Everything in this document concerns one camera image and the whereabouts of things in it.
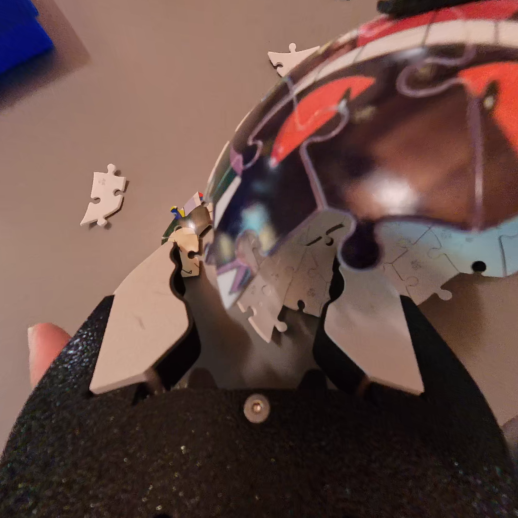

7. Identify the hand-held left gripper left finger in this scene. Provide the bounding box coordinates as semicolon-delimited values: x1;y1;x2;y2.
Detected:
89;242;202;392

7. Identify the half-built puzzle ball shell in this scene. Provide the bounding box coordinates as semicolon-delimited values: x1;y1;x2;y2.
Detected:
202;0;518;344

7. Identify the person's left hand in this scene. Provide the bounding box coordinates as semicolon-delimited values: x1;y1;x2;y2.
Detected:
28;322;71;389

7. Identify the colourful dark puzzle piece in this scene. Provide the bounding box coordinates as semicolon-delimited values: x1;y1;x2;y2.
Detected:
162;192;213;245

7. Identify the white puzzle piece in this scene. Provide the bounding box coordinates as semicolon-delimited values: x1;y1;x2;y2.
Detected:
267;42;320;77
80;163;127;227

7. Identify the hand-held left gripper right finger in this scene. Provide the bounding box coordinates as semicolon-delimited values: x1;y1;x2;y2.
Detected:
313;258;425;396

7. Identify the blue plastic bin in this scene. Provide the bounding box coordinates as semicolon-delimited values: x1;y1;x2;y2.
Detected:
0;0;55;77

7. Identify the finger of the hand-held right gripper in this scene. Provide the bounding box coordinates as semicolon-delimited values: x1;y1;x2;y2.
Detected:
376;0;446;19

